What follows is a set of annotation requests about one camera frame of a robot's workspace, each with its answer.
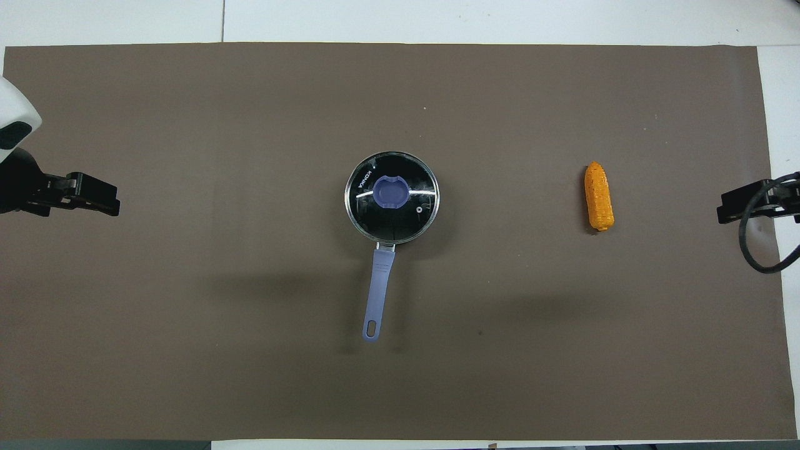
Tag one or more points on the orange corn cob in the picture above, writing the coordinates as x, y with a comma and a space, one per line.
599, 197

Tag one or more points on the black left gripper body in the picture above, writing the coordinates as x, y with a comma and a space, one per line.
22, 184

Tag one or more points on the glass lid with purple knob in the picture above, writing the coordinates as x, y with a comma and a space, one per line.
400, 219

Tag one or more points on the brown table mat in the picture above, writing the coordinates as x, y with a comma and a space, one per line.
250, 312

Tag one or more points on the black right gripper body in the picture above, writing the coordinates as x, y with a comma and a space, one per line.
789, 200

